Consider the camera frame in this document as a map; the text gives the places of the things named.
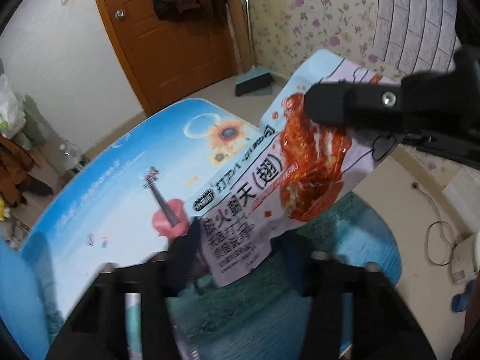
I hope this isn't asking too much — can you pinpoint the spicy snack bag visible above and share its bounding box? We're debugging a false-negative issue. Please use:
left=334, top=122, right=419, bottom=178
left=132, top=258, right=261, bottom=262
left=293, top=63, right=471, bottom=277
left=186, top=49, right=395, bottom=287

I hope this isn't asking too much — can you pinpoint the light blue plastic basin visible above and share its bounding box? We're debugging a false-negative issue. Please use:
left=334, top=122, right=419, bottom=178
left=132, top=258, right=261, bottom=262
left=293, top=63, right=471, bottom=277
left=1, top=241, right=50, bottom=359

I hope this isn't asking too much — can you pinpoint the printed landscape table mat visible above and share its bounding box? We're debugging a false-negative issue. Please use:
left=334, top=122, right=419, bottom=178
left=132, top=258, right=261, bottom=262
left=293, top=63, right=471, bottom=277
left=20, top=98, right=401, bottom=359

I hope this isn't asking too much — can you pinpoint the yellow plush charm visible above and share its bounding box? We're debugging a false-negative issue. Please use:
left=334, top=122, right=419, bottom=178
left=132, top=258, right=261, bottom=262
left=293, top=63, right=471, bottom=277
left=0, top=197, right=10, bottom=222

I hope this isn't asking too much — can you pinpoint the brown orange hanging jacket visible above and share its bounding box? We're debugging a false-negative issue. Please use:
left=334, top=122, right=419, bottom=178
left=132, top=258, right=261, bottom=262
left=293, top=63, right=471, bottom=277
left=0, top=136, right=54, bottom=207

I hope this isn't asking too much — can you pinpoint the large clear water bottle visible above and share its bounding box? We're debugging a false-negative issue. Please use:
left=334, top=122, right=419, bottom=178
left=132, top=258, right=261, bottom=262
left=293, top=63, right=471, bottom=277
left=58, top=140, right=89, bottom=174

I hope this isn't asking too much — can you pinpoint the brown wooden door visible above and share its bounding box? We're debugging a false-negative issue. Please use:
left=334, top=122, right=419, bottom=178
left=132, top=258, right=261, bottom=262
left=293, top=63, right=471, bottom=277
left=95, top=0, right=238, bottom=116

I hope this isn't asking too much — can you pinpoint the pale green hanging garment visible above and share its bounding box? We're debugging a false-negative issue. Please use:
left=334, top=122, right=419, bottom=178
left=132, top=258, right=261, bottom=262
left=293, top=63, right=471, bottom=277
left=21, top=95, right=52, bottom=148

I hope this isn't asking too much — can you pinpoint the white green plastic bag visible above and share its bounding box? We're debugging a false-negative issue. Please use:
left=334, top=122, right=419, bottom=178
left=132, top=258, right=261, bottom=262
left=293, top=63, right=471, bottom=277
left=0, top=73, right=26, bottom=139

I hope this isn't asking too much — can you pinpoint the teal dustpan with handle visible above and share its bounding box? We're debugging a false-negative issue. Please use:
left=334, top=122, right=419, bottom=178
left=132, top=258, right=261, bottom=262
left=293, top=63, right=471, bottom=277
left=235, top=0, right=274, bottom=97

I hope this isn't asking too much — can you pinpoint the white power strip with cable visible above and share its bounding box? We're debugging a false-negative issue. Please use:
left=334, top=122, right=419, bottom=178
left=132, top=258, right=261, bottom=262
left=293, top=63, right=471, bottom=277
left=412, top=182, right=479, bottom=284

